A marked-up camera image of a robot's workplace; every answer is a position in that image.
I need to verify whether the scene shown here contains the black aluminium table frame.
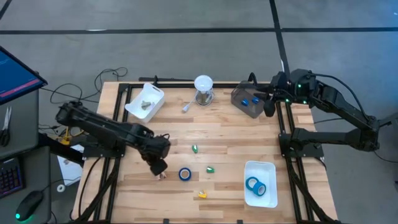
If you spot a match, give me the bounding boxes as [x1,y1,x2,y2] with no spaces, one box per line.
[70,75,343,224]

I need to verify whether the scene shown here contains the black metal support bar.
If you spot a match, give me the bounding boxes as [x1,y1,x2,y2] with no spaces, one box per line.
[37,132,85,166]

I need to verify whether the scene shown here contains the grey plastic bin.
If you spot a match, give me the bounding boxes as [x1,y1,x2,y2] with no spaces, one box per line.
[230,81,273,119]

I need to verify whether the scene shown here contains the black computer mouse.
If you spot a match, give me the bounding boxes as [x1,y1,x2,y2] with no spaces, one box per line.
[14,190,44,222]

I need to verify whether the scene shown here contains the grey desk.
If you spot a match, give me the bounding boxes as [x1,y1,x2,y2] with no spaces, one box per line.
[0,88,52,224]

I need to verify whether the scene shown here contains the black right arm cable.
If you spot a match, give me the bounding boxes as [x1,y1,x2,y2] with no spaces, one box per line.
[310,73,374,125]

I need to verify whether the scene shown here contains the white paper sheet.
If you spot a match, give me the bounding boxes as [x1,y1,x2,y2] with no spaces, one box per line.
[57,144,85,187]

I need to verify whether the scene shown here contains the light blue tape roll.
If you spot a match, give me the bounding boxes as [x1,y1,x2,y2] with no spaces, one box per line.
[245,176,260,191]
[252,181,267,197]

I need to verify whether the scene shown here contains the black handled scissors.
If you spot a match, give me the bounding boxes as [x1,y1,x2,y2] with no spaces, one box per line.
[0,106,12,147]

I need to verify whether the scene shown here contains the computer monitor blue screen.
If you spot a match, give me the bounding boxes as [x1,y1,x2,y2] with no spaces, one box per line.
[0,45,49,106]

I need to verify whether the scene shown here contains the white plastic bin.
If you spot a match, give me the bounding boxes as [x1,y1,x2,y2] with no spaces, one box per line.
[244,160,278,208]
[124,82,165,124]

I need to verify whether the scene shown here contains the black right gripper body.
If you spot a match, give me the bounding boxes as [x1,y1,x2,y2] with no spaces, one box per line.
[264,68,315,118]

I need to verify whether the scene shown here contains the black floor cable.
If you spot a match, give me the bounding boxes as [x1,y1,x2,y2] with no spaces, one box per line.
[40,67,129,111]

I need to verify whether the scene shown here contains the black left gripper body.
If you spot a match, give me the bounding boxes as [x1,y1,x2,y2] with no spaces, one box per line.
[141,135,171,177]

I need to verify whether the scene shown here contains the white bulb table lamp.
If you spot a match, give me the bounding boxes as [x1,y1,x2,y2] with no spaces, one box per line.
[193,74,215,106]

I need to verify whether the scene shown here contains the black backlit keyboard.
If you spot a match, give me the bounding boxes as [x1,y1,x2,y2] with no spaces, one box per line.
[0,157,25,199]

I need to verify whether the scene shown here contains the dark blue tape roll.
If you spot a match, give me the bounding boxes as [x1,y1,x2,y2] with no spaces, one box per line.
[178,167,193,182]

